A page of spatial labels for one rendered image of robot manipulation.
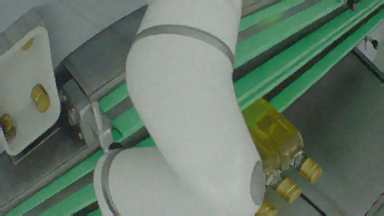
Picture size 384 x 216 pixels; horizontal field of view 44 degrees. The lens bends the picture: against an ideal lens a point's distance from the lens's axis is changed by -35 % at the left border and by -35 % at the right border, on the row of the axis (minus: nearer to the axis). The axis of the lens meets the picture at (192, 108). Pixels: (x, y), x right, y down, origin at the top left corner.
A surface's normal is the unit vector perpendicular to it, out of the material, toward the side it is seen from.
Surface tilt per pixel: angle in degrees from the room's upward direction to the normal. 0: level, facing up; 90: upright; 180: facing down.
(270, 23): 90
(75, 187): 90
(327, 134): 89
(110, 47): 90
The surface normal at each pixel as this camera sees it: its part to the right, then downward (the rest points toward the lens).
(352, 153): -0.09, -0.70
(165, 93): -0.26, -0.43
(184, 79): 0.11, -0.54
